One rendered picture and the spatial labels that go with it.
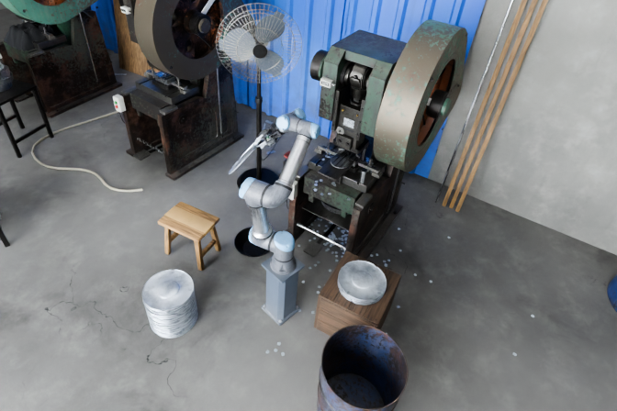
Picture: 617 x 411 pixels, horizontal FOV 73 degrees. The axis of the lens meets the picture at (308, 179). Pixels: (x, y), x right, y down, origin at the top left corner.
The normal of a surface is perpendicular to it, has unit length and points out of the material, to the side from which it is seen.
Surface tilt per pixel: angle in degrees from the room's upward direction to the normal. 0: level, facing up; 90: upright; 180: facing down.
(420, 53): 34
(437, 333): 0
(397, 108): 74
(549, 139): 90
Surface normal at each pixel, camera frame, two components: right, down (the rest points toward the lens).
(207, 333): 0.07, -0.77
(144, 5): -0.47, 0.11
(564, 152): -0.54, 0.50
